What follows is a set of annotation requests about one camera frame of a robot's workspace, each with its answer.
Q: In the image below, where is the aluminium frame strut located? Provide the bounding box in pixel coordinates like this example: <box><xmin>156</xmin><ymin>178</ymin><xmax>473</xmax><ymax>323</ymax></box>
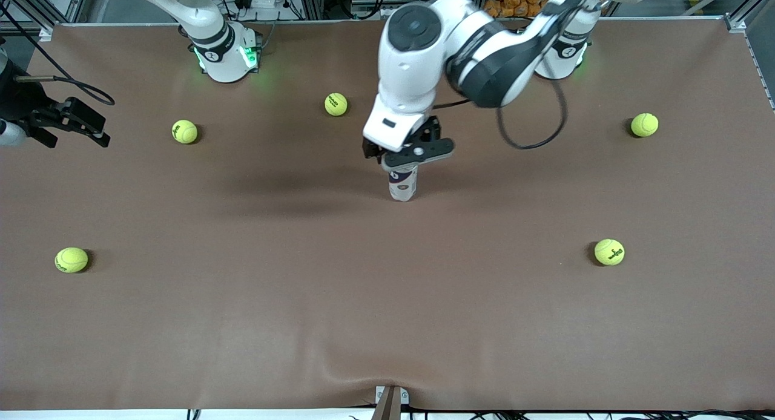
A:
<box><xmin>724</xmin><ymin>0</ymin><xmax>775</xmax><ymax>33</ymax></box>
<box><xmin>0</xmin><ymin>0</ymin><xmax>91</xmax><ymax>39</ymax></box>

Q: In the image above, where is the brown table mat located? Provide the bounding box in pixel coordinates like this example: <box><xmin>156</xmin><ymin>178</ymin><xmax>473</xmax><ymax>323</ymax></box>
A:
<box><xmin>0</xmin><ymin>19</ymin><xmax>775</xmax><ymax>412</ymax></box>

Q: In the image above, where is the white blue Wilson tennis can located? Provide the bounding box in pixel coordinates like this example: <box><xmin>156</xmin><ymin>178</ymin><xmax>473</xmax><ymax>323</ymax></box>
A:
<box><xmin>387</xmin><ymin>163</ymin><xmax>418</xmax><ymax>203</ymax></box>

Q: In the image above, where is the orange round items pile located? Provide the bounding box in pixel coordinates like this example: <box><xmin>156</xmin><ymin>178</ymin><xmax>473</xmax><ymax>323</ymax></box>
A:
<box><xmin>483</xmin><ymin>0</ymin><xmax>555</xmax><ymax>19</ymax></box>

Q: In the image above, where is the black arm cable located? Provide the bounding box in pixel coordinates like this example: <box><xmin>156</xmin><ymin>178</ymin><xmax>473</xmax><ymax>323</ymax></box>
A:
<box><xmin>0</xmin><ymin>0</ymin><xmax>116</xmax><ymax>106</ymax></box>
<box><xmin>431</xmin><ymin>75</ymin><xmax>570</xmax><ymax>151</ymax></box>

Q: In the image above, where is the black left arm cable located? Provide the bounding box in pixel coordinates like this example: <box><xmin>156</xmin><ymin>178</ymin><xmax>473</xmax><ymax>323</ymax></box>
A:
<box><xmin>431</xmin><ymin>75</ymin><xmax>570</xmax><ymax>151</ymax></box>

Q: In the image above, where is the metal table edge clamp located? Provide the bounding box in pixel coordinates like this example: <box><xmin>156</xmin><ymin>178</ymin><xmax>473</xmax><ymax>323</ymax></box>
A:
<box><xmin>375</xmin><ymin>385</ymin><xmax>410</xmax><ymax>420</ymax></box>

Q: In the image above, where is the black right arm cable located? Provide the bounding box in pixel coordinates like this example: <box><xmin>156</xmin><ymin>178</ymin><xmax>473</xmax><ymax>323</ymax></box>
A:
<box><xmin>0</xmin><ymin>0</ymin><xmax>116</xmax><ymax>106</ymax></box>

